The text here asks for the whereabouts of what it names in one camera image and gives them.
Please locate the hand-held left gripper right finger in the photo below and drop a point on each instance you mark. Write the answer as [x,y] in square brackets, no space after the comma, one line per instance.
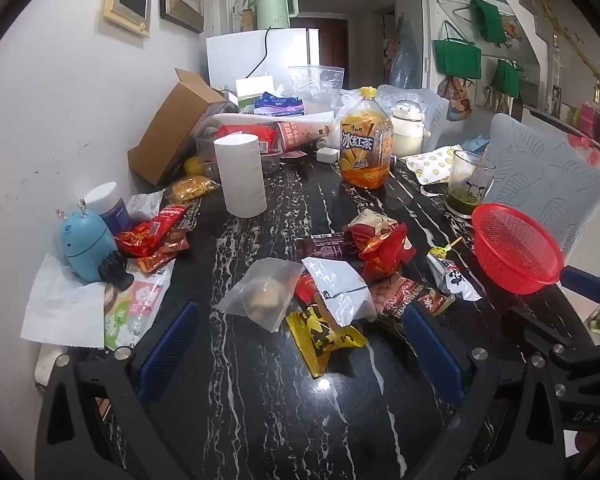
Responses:
[432,355]

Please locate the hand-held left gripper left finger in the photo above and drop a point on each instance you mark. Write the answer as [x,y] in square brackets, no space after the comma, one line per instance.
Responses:
[172,347]

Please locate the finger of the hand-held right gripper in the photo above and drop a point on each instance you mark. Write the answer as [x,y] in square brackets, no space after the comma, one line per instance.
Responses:
[582,282]
[535,330]

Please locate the small brown snack packet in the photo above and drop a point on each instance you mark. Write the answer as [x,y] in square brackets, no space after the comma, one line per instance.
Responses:
[412,296]

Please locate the red plastic basket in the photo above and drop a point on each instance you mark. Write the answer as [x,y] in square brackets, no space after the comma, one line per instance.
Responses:
[515,250]

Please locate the white peanut snack packet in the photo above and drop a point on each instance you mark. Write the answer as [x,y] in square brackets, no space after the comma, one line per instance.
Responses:
[452,277]

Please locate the yellow snack packet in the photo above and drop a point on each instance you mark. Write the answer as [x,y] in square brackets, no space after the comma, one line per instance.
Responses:
[320,342]

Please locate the white silver snack packet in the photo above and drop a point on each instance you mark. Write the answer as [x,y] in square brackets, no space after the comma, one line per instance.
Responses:
[337,285]

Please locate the small orange-red snack packet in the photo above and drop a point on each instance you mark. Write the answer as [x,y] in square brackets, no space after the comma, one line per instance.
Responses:
[306,291]

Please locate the dark brown snack packet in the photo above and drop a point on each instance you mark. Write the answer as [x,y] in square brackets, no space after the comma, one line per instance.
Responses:
[325,246]

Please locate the green and pink packet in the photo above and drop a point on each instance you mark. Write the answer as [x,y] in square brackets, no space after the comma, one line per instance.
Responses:
[135,305]

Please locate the black hair claw clip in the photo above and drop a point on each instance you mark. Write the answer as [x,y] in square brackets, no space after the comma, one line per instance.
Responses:
[115,270]

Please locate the yellow lollipop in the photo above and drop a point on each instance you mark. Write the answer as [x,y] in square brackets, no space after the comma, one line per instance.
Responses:
[437,251]

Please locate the clear bag with bread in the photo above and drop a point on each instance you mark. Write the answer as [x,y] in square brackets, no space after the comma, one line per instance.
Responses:
[262,295]

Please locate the shiny red snack packet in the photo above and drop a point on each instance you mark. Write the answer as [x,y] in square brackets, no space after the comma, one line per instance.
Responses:
[387,257]

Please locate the white paper sheet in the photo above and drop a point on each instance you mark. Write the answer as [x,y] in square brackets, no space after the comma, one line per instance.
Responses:
[60,310]

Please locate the blue cartoon humidifier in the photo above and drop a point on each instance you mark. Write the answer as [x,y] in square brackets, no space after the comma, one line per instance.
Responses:
[85,245]

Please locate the white cartoon face packet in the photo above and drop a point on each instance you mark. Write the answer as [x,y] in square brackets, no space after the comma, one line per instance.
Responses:
[145,205]

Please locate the glass cup with green drink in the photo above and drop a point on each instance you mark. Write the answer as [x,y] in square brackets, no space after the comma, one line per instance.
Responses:
[467,185]

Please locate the white jar with blue label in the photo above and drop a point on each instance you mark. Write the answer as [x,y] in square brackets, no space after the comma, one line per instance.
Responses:
[110,205]

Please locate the golden snack packet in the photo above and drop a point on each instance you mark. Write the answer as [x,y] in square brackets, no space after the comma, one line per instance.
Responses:
[192,189]

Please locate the pink box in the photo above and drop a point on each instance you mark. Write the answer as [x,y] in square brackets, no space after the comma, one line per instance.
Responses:
[590,120]

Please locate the yellow lemon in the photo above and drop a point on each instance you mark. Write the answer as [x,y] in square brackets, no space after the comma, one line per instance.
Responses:
[194,166]

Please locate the white paper towel roll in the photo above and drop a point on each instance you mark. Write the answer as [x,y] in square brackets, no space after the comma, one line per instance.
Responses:
[240,175]

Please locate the smiley print paper bag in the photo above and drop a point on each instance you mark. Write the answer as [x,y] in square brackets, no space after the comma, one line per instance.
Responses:
[432,162]

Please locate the clear plastic container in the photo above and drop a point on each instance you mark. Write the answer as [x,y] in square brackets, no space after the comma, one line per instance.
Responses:
[207,145]

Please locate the iced tea bottle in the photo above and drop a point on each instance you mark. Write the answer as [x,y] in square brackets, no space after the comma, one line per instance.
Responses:
[365,150]

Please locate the green tote bag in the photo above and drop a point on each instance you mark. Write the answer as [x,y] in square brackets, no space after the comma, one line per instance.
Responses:
[507,80]
[457,57]
[487,20]

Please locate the cardboard box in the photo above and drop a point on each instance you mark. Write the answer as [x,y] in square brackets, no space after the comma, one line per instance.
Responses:
[170,130]

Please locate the printed cartoon bag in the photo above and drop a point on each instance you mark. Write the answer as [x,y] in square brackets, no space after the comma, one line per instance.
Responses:
[455,100]

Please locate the white milk bottle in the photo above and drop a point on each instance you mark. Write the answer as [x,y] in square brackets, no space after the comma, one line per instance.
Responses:
[406,132]

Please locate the small white box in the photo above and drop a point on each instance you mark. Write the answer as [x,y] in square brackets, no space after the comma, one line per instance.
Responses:
[327,155]

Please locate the pink and white paper cup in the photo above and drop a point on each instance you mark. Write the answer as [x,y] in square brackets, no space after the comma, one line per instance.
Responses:
[305,132]

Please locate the blue printed packet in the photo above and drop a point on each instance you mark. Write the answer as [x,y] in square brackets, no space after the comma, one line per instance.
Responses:
[280,103]

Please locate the green and white tissue box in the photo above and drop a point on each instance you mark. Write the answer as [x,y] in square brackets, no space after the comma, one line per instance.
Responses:
[252,90]

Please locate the hanging clear plastic bag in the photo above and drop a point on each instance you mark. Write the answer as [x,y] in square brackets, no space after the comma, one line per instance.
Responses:
[405,55]

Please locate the clear zip bag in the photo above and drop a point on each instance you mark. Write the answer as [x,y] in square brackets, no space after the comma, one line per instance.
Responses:
[317,82]

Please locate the white fridge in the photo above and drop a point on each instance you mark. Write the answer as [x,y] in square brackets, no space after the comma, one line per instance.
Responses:
[250,55]

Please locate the green electric kettle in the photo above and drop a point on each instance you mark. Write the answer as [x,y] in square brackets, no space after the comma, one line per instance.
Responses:
[272,7]

